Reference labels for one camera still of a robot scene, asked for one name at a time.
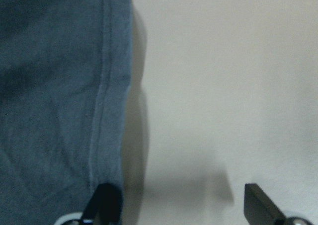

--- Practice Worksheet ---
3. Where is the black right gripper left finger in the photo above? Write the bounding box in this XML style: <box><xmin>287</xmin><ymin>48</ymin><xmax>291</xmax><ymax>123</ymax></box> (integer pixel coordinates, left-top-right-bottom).
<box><xmin>80</xmin><ymin>183</ymin><xmax>123</xmax><ymax>225</ymax></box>

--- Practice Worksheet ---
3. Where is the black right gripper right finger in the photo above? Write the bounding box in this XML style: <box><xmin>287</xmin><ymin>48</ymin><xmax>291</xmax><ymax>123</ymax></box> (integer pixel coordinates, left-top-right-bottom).
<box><xmin>244</xmin><ymin>183</ymin><xmax>286</xmax><ymax>225</ymax></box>

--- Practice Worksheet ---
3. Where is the black printed t-shirt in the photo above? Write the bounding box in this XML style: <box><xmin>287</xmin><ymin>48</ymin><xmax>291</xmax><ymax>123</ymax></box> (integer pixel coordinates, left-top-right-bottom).
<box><xmin>0</xmin><ymin>0</ymin><xmax>132</xmax><ymax>225</ymax></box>

